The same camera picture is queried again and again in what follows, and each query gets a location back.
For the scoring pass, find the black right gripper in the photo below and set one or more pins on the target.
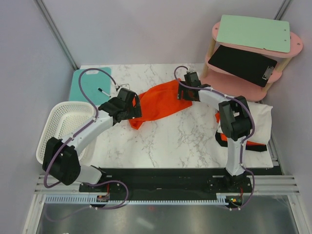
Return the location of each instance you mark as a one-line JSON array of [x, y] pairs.
[[181, 87]]

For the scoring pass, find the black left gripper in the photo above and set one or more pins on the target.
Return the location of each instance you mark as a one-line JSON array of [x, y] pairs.
[[135, 112]]

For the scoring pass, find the orange t shirt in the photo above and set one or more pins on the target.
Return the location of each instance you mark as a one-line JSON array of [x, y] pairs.
[[158, 102]]

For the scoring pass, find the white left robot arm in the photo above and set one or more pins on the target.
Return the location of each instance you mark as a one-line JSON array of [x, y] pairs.
[[61, 162]]

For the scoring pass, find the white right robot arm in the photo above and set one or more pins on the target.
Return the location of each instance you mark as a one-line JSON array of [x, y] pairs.
[[235, 118]]

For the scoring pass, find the folded stacked shirts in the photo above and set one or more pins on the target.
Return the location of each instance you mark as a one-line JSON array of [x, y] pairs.
[[257, 143]]

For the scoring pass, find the black marker pen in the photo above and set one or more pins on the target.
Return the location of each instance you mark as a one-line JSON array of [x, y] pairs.
[[105, 93]]

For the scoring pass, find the pink three tier shelf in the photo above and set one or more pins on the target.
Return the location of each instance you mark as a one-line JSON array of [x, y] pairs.
[[235, 86]]

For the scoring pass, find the teal cutting board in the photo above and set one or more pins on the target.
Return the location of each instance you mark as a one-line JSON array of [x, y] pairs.
[[90, 82]]

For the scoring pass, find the white plastic basket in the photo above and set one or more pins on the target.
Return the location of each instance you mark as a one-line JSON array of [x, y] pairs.
[[65, 118]]

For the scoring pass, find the black clipboard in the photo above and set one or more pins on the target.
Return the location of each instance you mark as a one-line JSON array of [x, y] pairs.
[[252, 67]]

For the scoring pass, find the white cloth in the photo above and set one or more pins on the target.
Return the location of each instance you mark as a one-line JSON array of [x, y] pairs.
[[262, 117]]

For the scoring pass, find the mint green board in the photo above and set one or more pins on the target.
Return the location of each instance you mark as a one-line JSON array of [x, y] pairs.
[[268, 34]]

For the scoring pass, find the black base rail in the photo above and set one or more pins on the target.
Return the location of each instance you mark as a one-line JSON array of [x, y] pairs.
[[168, 184]]

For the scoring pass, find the white cable duct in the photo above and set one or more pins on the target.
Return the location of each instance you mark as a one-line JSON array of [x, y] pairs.
[[96, 200]]

